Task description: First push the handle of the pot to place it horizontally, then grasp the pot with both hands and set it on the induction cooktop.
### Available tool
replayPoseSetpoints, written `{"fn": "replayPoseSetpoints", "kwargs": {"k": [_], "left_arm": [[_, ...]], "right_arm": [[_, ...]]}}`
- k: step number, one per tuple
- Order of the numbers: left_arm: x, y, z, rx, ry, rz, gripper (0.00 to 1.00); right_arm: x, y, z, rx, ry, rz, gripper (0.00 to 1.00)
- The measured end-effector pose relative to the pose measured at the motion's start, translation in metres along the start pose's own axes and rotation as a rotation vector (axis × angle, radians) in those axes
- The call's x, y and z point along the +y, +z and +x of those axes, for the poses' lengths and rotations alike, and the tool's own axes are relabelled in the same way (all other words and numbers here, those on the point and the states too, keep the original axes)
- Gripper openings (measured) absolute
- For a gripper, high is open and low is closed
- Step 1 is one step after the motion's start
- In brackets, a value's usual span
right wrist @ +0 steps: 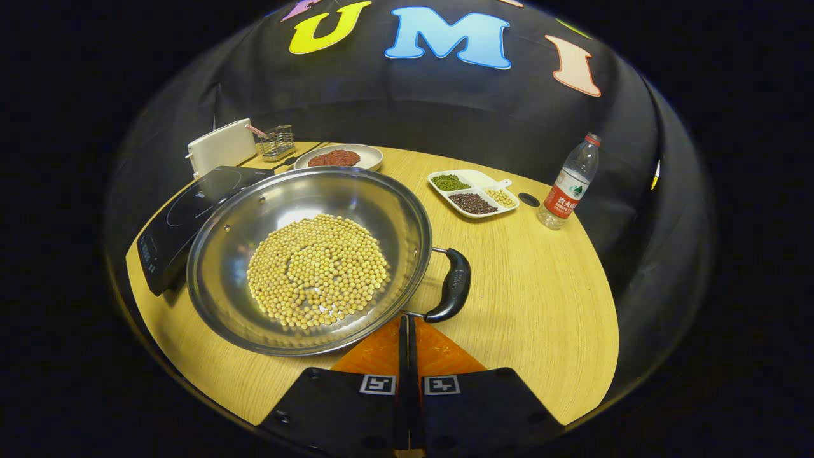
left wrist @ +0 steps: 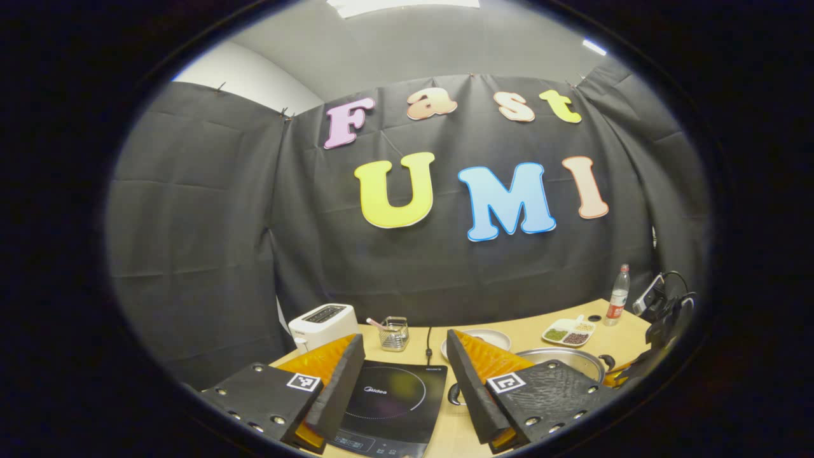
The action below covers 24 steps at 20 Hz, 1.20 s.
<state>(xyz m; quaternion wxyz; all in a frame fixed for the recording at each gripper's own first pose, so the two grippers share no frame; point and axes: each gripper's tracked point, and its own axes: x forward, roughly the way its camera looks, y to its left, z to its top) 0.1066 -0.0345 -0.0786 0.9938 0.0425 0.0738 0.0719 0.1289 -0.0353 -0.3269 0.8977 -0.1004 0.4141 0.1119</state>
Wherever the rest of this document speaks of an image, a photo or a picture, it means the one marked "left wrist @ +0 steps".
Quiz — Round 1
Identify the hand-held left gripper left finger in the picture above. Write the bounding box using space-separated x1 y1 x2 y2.
191 334 366 454

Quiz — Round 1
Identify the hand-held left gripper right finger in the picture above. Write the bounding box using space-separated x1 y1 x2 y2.
446 330 617 454

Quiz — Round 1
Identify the black induction cooktop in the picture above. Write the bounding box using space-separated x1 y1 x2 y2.
324 359 448 458

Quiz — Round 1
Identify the stainless steel pot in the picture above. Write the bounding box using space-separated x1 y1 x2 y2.
448 347 616 408

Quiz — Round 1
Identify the clear plastic water bottle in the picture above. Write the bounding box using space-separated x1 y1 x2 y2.
604 264 630 326

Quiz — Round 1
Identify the round white plate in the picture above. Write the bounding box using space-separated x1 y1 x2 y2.
441 329 511 360

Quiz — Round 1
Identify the white toaster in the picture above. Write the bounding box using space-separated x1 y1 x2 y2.
288 304 359 354

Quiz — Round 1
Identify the white divided plate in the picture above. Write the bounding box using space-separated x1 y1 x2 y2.
542 316 597 347

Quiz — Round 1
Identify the black backdrop cloth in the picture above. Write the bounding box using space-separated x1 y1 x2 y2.
105 60 713 389

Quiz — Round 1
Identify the large ceiling light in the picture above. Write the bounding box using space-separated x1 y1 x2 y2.
328 0 481 18

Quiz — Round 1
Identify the small wire basket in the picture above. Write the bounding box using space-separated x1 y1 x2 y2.
380 316 410 352

